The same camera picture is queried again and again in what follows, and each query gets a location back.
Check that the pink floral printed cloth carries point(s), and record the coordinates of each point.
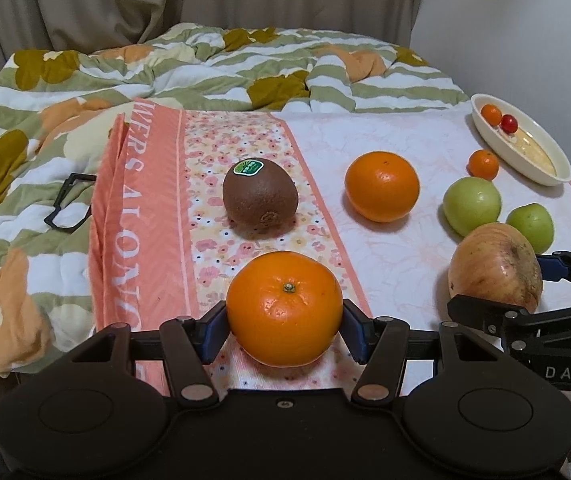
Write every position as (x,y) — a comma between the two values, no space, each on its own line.
(405,260)

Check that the floral green striped blanket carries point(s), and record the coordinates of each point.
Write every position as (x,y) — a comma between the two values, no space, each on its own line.
(40,125)

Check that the large orange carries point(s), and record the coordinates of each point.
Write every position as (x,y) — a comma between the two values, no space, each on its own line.
(285,310)
(382,186)

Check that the brown kiwi with green sticker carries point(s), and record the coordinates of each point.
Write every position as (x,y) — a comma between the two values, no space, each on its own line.
(260,195)

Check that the black eyeglasses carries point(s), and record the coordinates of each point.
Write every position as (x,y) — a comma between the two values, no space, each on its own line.
(58,198)

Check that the red cherry tomato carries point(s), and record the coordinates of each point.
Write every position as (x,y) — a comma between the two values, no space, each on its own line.
(509,122)

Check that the green apple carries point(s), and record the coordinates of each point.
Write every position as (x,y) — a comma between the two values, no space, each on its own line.
(530,227)
(471,205)

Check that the small orange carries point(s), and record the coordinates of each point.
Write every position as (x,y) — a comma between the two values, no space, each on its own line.
(490,112)
(483,164)

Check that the cream oval bowl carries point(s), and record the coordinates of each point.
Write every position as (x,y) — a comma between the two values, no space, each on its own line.
(540,155)

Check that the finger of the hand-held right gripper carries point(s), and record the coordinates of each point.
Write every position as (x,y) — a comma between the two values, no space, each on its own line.
(550,266)
(475,310)

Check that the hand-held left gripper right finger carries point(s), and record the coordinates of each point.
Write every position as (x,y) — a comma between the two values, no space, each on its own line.
(353,331)

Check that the beige curtain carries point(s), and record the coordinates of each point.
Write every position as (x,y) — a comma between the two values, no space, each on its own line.
(115,5)

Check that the red yellow apple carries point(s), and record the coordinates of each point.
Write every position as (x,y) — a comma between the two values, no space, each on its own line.
(495,265)

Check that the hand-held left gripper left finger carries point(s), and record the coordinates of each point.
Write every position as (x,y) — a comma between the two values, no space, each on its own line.
(213,334)

